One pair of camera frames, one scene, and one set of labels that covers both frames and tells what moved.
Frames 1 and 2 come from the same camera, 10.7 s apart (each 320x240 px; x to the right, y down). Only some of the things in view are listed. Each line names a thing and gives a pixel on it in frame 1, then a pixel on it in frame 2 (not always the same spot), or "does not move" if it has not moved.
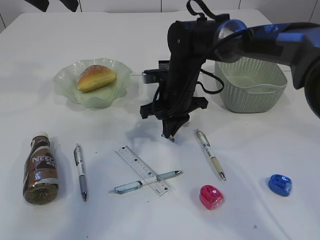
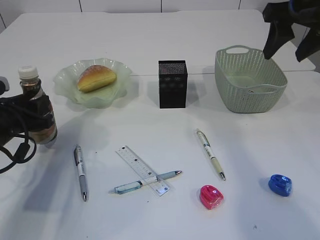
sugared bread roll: [95, 77] does not move
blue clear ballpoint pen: [132, 186] does not move
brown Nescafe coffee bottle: [40, 184] to [31, 87]
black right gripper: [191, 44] to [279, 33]
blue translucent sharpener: [280, 184] does not move
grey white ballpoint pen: [78, 158] does not move
